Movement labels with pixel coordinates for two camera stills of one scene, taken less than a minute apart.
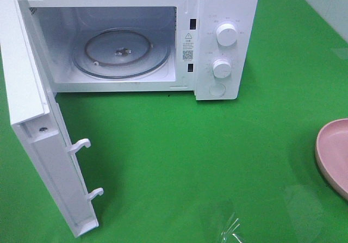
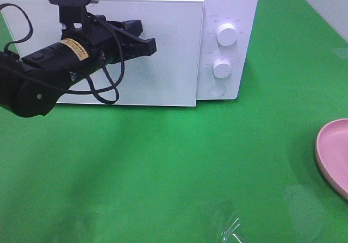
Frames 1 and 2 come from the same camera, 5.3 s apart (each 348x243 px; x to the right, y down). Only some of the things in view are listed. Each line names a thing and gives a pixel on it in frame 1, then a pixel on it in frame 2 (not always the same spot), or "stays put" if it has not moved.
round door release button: [217, 89] stays put
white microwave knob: [221, 68] stays put
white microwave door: [37, 121] → [169, 77]
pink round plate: [331, 148] stays put
